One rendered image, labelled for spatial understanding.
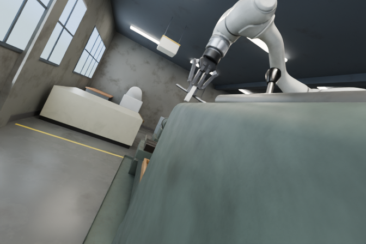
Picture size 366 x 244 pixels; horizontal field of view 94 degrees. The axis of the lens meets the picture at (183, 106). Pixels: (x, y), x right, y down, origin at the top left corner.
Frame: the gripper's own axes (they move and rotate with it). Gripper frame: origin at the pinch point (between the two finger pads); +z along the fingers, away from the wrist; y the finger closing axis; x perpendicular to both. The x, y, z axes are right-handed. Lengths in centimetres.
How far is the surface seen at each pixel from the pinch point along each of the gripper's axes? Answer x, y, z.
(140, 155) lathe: -40, 1, 43
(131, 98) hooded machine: -665, 84, 28
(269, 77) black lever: 35.8, -6.9, -6.2
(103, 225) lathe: -24, 0, 78
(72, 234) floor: -81, 11, 133
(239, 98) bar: 49.0, 3.1, 5.8
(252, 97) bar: 51, 3, 6
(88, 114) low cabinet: -340, 113, 98
